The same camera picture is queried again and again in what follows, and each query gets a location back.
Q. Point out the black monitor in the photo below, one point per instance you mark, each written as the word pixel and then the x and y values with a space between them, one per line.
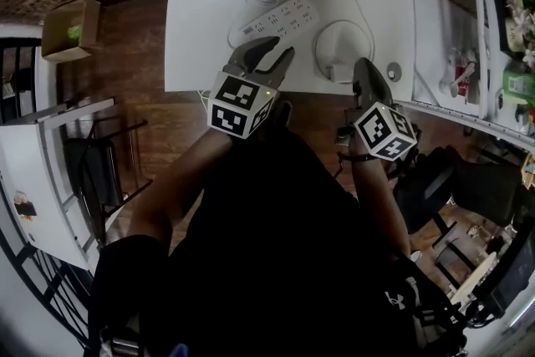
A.
pixel 516 276

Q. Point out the white desk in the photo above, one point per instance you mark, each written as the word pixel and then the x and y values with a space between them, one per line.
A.
pixel 29 163

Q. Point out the black metal railing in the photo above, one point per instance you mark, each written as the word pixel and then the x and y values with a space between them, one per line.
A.
pixel 16 44

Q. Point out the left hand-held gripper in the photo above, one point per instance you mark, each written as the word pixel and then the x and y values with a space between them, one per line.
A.
pixel 234 100

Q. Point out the black office chair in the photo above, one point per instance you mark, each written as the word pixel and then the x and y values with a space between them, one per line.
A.
pixel 422 188

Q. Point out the person's left forearm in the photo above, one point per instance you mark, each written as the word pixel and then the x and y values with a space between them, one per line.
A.
pixel 179 184

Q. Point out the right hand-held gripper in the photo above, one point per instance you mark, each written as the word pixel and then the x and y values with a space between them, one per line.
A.
pixel 384 129

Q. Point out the black stair railing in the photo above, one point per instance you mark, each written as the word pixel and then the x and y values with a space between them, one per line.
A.
pixel 77 284

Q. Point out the black and orange item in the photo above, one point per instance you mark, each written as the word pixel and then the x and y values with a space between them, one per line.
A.
pixel 26 209

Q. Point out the white power strip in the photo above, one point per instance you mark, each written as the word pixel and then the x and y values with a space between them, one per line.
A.
pixel 284 16

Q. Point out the person's black clothing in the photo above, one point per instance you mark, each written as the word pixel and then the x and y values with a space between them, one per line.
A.
pixel 271 242

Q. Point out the red and white packet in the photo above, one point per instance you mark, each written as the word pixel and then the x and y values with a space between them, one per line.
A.
pixel 463 83

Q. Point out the black folding chair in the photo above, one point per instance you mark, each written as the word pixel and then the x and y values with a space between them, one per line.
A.
pixel 94 163

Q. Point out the black tray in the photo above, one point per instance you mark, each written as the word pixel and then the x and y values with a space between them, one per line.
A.
pixel 499 4

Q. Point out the white metal shelf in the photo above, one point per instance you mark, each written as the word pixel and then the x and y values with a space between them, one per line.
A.
pixel 480 33

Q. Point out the cardboard box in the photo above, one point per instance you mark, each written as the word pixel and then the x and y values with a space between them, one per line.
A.
pixel 90 25

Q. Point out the person's right forearm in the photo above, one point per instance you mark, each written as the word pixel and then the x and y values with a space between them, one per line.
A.
pixel 380 205

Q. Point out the green bottle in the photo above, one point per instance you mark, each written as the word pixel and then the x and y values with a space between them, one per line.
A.
pixel 518 83

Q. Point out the round silver table grommet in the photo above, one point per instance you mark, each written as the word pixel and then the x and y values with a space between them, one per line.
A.
pixel 393 70

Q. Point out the green item in box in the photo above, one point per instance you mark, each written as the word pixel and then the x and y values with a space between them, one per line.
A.
pixel 74 32

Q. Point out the bunch of flowers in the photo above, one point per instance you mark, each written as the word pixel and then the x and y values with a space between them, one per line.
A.
pixel 522 23

